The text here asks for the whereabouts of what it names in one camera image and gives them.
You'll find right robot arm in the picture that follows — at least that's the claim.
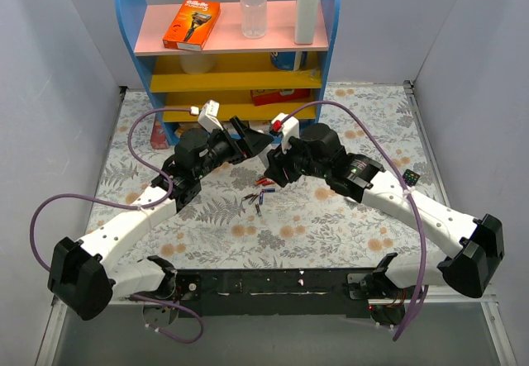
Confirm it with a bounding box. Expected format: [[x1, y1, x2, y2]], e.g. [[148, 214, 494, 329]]
[[265, 118, 504, 298]]

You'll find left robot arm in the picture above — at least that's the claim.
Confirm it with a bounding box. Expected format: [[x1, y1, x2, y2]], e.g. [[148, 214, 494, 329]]
[[48, 117, 273, 321]]

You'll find black TV remote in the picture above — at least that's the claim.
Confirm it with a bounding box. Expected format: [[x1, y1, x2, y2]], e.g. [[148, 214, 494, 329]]
[[403, 169, 421, 187]]

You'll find orange AAA battery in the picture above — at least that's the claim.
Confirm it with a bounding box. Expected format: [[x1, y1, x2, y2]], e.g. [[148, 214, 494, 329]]
[[259, 180, 275, 187]]

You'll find red flat box on shelf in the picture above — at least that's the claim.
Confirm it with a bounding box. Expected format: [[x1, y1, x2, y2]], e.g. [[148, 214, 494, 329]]
[[250, 88, 312, 107]]

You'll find floral table mat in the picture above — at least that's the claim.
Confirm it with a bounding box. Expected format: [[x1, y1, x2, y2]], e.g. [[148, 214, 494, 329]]
[[77, 83, 460, 270]]

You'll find blue wooden shelf unit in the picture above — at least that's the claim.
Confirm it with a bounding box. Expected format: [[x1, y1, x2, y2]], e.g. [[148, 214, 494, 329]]
[[114, 0, 341, 145]]

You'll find blue white round container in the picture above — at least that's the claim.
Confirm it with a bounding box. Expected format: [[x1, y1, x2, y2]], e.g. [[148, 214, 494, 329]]
[[269, 51, 307, 71]]

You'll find white cup on shelf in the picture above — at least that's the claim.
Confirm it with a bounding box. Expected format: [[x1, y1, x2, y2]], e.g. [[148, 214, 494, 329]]
[[179, 54, 217, 75]]

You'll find black base bar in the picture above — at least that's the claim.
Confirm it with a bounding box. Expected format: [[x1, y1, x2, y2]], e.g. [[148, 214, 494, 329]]
[[127, 267, 408, 321]]

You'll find orange Gillette razor box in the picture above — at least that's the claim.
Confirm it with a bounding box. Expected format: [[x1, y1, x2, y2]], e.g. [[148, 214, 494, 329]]
[[162, 0, 221, 52]]

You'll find clear plastic water bottle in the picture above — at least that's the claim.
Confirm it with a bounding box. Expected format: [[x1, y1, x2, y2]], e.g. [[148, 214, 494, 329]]
[[240, 0, 267, 39]]

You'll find white tall bottle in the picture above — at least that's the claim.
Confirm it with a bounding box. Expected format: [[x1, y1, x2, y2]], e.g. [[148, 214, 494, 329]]
[[294, 0, 319, 45]]

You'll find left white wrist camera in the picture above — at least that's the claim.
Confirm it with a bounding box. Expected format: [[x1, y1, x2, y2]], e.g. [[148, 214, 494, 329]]
[[198, 99, 223, 133]]

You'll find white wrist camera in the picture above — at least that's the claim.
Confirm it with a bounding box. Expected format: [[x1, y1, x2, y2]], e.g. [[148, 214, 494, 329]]
[[271, 113, 300, 154], [198, 99, 223, 133]]

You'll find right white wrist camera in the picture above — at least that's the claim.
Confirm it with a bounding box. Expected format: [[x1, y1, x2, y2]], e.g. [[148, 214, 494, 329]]
[[271, 113, 300, 154]]

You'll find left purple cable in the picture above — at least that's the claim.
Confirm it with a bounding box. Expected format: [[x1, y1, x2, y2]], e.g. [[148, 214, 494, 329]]
[[29, 106, 205, 345]]

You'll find purple cable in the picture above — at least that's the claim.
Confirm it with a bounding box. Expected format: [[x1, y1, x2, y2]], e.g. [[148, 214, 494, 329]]
[[29, 106, 205, 345], [284, 100, 429, 341]]

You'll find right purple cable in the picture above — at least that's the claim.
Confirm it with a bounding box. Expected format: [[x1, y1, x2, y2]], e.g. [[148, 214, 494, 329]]
[[284, 100, 429, 341]]

